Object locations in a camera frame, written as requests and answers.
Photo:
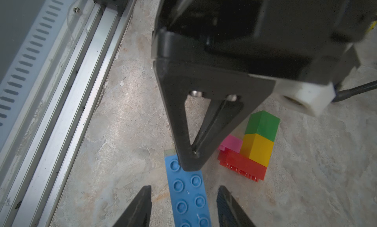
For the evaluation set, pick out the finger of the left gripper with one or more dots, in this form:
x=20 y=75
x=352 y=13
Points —
x=229 y=98

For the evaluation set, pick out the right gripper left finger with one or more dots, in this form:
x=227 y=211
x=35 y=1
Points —
x=138 y=212

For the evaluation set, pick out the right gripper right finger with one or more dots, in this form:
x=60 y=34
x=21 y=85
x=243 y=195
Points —
x=230 y=212

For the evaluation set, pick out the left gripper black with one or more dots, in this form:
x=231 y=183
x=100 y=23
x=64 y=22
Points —
x=303 y=40

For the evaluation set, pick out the green lego brick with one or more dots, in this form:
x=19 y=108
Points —
x=169 y=152
x=264 y=124

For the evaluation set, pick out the blue lego brick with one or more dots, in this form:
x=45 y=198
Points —
x=187 y=194

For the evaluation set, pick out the pink lego brick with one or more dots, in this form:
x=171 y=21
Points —
x=231 y=143

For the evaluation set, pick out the red lego brick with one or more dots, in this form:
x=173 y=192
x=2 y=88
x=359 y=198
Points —
x=242 y=165

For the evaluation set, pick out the yellow lego brick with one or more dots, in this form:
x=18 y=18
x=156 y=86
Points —
x=257 y=148

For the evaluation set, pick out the white ventilation grille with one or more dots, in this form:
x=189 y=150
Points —
x=29 y=29

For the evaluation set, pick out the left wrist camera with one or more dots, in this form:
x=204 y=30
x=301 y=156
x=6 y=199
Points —
x=307 y=98

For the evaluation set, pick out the aluminium mounting rail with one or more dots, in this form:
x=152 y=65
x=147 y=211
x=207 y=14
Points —
x=40 y=150

